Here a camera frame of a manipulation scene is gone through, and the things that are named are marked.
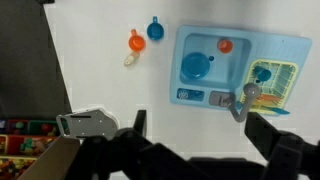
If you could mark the colourful toy organizer bin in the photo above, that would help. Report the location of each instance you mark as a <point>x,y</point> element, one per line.
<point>20,143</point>

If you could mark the light blue toy sink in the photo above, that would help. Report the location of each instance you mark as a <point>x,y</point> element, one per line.
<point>216,83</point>

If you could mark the small orange plastic cup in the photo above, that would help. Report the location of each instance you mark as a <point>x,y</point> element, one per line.
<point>225,46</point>

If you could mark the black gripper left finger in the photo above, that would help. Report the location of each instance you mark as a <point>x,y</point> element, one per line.
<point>110,156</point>

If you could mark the brown cardboard flap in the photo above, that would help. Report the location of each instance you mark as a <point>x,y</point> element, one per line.
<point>50,160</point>

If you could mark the blue toy utensil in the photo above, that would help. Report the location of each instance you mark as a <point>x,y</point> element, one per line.
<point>278,110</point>

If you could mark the cream plastic bottle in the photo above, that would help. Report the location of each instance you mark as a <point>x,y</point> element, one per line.
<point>131,59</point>

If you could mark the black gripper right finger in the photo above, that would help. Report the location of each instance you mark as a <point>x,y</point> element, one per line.
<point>286,150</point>

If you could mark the blue toy plate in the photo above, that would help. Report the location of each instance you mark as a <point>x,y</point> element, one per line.
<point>195,65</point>

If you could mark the grey toy faucet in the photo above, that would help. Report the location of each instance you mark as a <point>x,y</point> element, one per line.
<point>248,96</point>

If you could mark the blue toy cup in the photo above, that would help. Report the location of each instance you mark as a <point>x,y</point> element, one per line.
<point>262,74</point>

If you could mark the yellow toy dish rack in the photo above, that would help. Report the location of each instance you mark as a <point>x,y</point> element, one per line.
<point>283,80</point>

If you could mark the orange toy plate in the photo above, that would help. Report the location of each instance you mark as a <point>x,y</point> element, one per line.
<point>268,98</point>

